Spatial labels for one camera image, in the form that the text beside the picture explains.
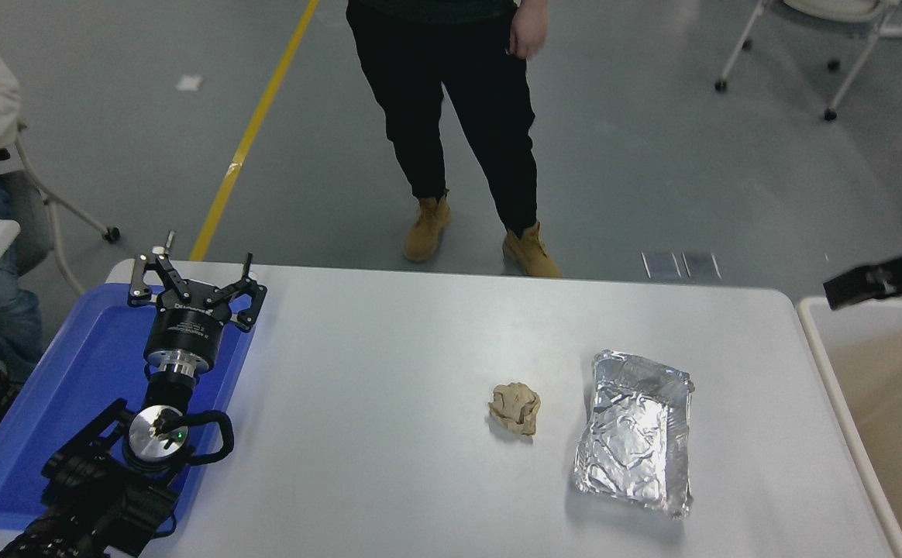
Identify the crumpled tan paper ball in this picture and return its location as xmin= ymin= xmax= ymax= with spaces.
xmin=487 ymin=381 xmax=542 ymax=436

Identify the clear floor plate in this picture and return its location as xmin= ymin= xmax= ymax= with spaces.
xmin=682 ymin=252 xmax=723 ymax=281
xmin=642 ymin=252 xmax=682 ymax=280

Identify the blue plastic tray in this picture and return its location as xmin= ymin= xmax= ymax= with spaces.
xmin=0 ymin=283 xmax=255 ymax=532

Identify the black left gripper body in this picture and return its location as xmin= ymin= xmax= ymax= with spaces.
xmin=143 ymin=281 xmax=230 ymax=363

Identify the standing person's hand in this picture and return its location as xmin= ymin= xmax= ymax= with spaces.
xmin=508 ymin=0 xmax=550 ymax=61

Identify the silver foil tray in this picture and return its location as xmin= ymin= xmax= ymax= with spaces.
xmin=573 ymin=349 xmax=695 ymax=518

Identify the grey chair with white legs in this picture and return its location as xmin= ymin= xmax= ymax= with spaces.
xmin=0 ymin=124 xmax=122 ymax=299

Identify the standing person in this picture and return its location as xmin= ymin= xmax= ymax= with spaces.
xmin=345 ymin=0 xmax=562 ymax=279

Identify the large pale bin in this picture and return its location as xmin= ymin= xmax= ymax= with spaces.
xmin=796 ymin=294 xmax=902 ymax=558

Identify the white wheeled chair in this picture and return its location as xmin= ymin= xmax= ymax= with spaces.
xmin=714 ymin=0 xmax=897 ymax=123

